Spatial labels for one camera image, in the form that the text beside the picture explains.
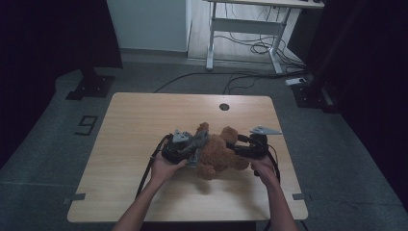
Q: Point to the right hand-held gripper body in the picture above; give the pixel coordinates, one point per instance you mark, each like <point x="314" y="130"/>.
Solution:
<point x="259" y="147"/>

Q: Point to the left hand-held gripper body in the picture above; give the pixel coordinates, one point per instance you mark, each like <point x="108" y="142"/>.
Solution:
<point x="174" y="150"/>

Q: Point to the brown teddy bear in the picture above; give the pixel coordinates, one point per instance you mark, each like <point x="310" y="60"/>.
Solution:
<point x="218" y="154"/>

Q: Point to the person's left hand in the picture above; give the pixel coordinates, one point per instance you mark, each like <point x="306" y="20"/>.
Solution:
<point x="163" y="171"/>

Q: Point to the person's right hand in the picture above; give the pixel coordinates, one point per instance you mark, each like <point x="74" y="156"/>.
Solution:
<point x="267" y="173"/>

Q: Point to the grey tape strip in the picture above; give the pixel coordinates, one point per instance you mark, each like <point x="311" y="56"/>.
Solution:
<point x="300" y="196"/>
<point x="77" y="197"/>

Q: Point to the black stand base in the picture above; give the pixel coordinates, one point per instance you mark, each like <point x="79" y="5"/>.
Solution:
<point x="308" y="96"/>
<point x="93" y="86"/>

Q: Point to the white power strip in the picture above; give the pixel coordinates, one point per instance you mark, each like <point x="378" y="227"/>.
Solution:
<point x="295" y="81"/>

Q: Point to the dark curtain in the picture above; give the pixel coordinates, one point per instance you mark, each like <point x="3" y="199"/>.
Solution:
<point x="48" y="48"/>
<point x="369" y="80"/>

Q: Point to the white desk frame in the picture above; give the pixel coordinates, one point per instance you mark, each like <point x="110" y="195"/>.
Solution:
<point x="243" y="25"/>

